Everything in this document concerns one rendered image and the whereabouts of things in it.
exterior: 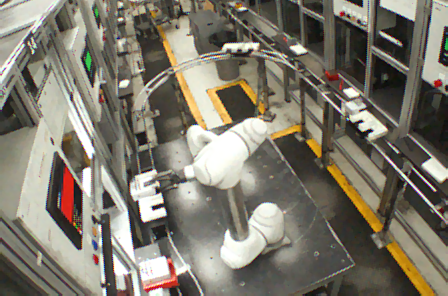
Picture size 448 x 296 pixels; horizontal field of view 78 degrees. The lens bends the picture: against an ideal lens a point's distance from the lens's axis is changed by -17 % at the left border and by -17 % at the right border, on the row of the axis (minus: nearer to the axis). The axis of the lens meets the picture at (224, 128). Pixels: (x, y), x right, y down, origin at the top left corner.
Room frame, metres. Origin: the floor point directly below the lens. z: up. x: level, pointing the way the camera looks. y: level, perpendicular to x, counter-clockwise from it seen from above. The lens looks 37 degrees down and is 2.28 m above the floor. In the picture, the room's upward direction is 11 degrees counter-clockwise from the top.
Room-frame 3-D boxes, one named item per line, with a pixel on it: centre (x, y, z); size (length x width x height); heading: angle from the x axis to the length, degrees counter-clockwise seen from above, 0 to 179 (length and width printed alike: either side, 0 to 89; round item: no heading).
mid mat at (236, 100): (3.43, -0.22, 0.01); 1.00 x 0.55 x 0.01; 10
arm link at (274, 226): (1.01, -0.13, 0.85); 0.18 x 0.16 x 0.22; 128
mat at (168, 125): (5.72, 0.97, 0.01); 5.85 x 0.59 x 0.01; 10
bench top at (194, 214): (1.36, 0.12, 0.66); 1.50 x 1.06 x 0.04; 10
